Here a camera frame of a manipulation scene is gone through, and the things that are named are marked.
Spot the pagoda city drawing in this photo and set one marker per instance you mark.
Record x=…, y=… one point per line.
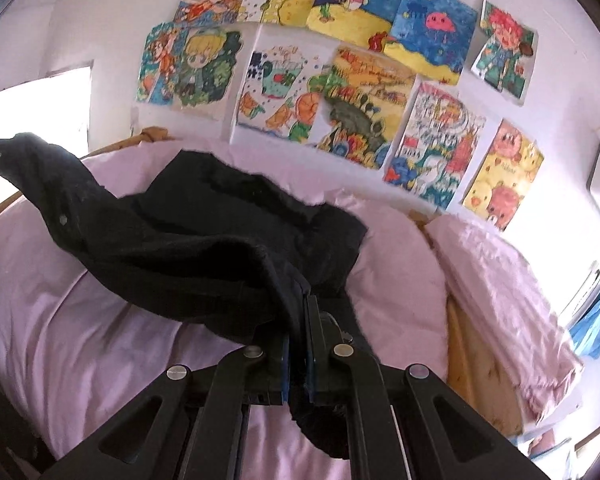
x=435, y=145

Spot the red-haired figure drawing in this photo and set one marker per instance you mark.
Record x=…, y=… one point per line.
x=505, y=50

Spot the fish sea drawing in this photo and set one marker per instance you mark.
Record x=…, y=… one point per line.
x=355, y=7

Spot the pink jellyfish sea drawing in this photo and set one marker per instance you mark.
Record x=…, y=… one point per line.
x=430, y=30

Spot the black padded jacket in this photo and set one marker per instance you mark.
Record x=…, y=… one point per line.
x=189, y=240

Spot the wooden bed frame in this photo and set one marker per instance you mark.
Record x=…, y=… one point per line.
x=480, y=360

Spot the orange-haired girl drawing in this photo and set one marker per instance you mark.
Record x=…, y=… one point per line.
x=209, y=0

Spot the yellow bears and chick drawing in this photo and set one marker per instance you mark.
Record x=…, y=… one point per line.
x=505, y=175

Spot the colourful landscape drawing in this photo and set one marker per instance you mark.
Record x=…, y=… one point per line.
x=365, y=105

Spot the pink bed blanket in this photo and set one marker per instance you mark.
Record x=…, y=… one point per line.
x=79, y=335

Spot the folded pink blanket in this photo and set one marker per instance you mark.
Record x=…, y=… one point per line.
x=500, y=300

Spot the orange-haired swimmer drawing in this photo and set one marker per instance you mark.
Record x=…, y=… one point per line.
x=157, y=65

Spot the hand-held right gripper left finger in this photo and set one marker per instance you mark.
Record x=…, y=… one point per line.
x=285, y=372

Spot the blond figure drawing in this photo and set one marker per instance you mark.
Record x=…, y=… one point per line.
x=204, y=70

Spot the blue cloth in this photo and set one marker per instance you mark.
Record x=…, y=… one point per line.
x=597, y=322

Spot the turtle and oranges drawing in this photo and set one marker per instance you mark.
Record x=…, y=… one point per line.
x=280, y=90

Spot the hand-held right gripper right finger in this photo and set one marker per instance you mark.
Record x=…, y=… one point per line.
x=311, y=375

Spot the bright window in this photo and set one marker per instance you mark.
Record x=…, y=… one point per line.
x=39, y=110

